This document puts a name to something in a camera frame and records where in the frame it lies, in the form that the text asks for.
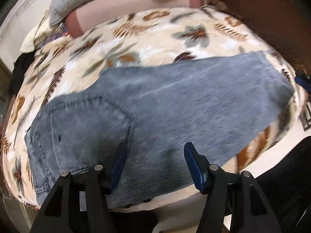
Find leaf pattern beige blanket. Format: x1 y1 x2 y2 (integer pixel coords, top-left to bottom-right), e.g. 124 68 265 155
2 6 307 208

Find cream cushion behind pillow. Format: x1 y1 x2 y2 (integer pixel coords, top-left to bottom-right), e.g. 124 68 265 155
19 11 56 54

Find black cloth at sofa edge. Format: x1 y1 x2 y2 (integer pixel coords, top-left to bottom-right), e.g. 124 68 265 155
8 51 36 96

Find blue denim jeans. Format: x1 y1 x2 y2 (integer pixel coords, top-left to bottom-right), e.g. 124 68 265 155
25 52 294 209

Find brown sofa with pink cover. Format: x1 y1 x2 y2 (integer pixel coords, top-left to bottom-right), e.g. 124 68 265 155
65 0 310 72

